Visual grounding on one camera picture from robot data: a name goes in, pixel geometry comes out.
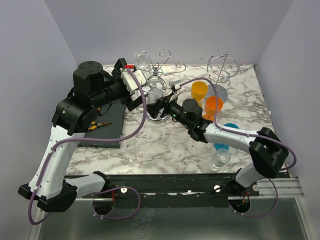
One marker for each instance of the chrome spiral wire rack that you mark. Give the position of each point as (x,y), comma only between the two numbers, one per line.
(220,68)

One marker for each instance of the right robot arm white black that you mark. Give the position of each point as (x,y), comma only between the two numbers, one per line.
(266,151)

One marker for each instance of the chrome swirl wine glass rack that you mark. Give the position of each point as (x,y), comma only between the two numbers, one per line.
(157,71)

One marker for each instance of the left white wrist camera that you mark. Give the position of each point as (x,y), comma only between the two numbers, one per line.
(129,80)

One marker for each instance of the yellow plastic wine glass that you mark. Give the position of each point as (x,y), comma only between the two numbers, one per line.
(199,90)

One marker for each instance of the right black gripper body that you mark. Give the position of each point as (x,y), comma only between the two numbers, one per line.
(174,110)

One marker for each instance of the aluminium mounting rail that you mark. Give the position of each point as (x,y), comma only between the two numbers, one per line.
(265,188)

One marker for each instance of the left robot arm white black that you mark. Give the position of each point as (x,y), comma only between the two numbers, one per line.
(69,125)

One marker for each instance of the clear wine glass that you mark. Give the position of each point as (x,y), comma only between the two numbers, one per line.
(132,149)
(155,90)
(220,158)
(141,61)

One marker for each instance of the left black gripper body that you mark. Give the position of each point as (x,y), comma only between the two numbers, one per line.
(113,91)

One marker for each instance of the dark grey box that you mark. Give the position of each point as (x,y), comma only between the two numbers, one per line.
(115,118)

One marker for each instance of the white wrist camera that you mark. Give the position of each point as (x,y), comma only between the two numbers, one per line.
(129,80)
(175,87)

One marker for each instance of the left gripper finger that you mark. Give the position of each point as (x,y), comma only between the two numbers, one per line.
(130,103)
(119,66)

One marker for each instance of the blue plastic wine glass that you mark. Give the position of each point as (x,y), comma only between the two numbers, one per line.
(225,144)

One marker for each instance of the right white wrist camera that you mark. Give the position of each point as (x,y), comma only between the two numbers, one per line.
(175,87)

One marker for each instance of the yellow handled pliers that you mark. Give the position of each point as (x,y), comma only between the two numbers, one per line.
(95,125)

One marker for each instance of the orange plastic wine glass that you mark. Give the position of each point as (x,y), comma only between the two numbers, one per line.
(212,107)

